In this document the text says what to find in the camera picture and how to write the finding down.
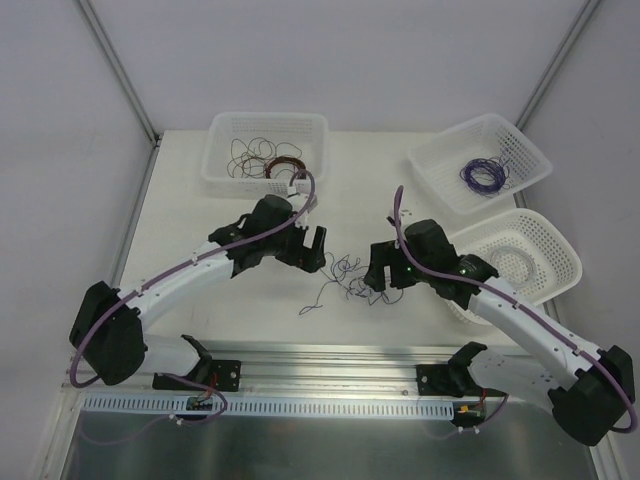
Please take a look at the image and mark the right aluminium frame post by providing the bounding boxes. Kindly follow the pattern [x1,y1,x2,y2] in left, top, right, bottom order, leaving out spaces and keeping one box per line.
[515,0,604,131]

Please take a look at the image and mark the white rectangular basket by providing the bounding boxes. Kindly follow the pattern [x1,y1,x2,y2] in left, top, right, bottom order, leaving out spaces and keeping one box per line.
[200,112,330,199]
[408,113,553,215]

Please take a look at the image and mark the white coiled wire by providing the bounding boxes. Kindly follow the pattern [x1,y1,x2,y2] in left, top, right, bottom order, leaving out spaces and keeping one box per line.
[487,244,536,286]

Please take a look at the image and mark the white rectangular basket right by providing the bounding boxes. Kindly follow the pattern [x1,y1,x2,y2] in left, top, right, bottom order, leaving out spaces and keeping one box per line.
[408,113,553,215]

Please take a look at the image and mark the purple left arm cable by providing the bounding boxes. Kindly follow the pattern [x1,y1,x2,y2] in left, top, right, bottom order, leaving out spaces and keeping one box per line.
[68,169,317,390]

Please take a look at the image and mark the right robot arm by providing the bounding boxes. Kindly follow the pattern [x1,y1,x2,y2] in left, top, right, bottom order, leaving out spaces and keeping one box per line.
[364,220,639,446]

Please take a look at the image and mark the aluminium frame post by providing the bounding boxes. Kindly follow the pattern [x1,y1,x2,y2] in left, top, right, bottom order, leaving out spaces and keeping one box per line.
[515,0,604,131]
[73,0,161,146]

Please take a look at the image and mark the purple coiled wire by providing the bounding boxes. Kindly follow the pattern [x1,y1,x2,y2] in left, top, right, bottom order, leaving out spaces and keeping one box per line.
[459,154,514,199]

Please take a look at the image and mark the white slotted cable duct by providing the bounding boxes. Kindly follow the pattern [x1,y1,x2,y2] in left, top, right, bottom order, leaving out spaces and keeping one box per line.
[82,393,454,421]

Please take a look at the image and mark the white round-hole basket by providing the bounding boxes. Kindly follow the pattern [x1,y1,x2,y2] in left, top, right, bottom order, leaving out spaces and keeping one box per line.
[450,208,583,307]

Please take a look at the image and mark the aluminium mounting rail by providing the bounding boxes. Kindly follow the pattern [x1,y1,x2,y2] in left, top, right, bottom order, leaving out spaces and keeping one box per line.
[62,339,551,401]

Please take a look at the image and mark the brown coiled wire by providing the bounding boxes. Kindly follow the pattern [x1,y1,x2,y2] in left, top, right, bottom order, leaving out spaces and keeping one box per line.
[263,155,308,181]

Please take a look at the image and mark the left aluminium frame post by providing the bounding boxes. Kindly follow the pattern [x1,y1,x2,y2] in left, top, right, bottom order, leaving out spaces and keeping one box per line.
[73,0,161,146]

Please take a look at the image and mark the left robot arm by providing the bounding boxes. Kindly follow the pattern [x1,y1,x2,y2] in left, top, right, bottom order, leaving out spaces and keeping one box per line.
[69,194,327,394]

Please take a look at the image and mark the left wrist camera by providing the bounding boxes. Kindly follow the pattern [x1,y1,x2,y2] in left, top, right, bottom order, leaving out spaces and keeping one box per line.
[285,185,318,214]

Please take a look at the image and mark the purple wire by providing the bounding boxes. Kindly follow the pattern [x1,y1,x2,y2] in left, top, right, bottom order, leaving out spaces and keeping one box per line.
[459,154,514,199]
[298,252,404,317]

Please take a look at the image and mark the white rectangular basket left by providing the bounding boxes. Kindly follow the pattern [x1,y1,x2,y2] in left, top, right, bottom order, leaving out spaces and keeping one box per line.
[200,112,330,199]

